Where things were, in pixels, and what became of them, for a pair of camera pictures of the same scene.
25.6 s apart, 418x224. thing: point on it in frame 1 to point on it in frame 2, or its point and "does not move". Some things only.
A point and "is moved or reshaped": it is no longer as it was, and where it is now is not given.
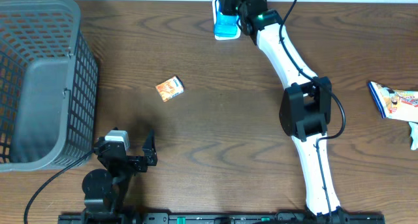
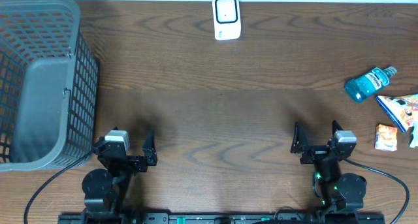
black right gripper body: (230, 4) to (316, 153)
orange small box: (170, 88) to (386, 138)
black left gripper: (149, 157) does not move
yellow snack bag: (395, 104) is moved or reshaped
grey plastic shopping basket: (49, 76) does not move
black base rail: (283, 217) does not move
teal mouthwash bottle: (225, 27) to (357, 89)
